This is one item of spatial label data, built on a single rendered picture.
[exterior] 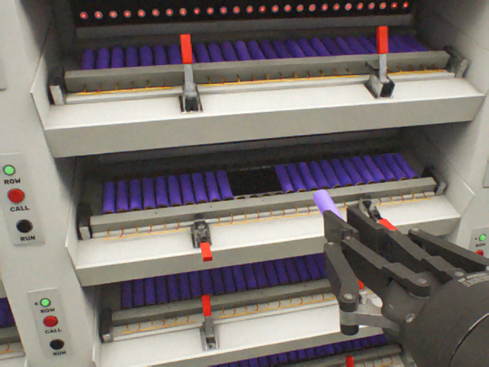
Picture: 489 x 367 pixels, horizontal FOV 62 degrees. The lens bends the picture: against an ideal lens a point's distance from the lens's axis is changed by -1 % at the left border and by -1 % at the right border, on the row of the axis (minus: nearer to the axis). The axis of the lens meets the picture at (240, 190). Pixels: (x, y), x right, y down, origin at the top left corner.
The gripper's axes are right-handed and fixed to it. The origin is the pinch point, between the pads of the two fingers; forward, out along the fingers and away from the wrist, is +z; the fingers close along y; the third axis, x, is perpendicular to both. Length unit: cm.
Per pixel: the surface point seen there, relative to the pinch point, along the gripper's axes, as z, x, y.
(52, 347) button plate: 20.5, 19.5, 38.0
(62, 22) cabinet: 34, -27, 31
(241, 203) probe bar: 24.9, 3.0, 7.4
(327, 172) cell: 30.7, 1.3, -8.6
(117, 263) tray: 19.8, 7.6, 26.3
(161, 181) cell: 30.7, -0.8, 19.2
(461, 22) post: 25.4, -20.6, -29.5
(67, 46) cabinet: 35, -23, 31
